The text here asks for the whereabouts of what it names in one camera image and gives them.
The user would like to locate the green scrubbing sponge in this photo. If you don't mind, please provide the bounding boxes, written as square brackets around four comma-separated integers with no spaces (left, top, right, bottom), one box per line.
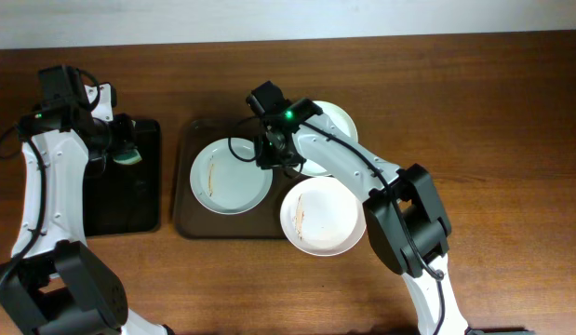
[112,148,142,166]

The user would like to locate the pale blue plate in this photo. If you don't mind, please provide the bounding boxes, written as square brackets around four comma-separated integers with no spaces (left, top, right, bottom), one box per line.
[189,138,274,215]

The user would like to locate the white plate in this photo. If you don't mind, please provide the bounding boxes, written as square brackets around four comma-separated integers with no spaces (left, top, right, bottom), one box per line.
[294,100,359,179]
[279,177,366,257]

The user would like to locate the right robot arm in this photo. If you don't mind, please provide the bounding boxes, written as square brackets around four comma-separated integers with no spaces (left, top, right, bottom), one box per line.
[246,81,470,334]

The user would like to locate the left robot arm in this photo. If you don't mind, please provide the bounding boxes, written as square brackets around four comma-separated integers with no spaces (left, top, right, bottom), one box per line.
[0,65,169,334]

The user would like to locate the black rectangular tray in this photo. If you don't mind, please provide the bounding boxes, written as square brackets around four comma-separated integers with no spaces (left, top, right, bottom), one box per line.
[83,119,161,237]

